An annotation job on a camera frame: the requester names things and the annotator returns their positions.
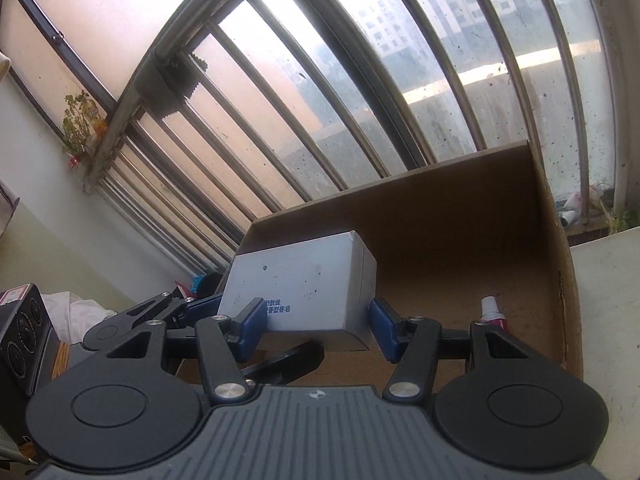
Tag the metal window guard rails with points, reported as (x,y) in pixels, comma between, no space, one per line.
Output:
(221,112)

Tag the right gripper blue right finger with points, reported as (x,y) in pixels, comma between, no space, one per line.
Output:
(389,330)

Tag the black left camera box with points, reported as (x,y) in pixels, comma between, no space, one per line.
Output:
(29,346)

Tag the white clothing pile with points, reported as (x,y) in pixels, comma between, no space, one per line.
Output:
(72,317)

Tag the brown cardboard box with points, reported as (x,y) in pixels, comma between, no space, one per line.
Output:
(444,237)

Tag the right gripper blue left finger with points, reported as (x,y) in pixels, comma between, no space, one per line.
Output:
(246,329)

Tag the white rectangular carton box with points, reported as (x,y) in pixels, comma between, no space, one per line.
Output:
(314,290)

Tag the red toothpaste tube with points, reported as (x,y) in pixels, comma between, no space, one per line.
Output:
(492,315)

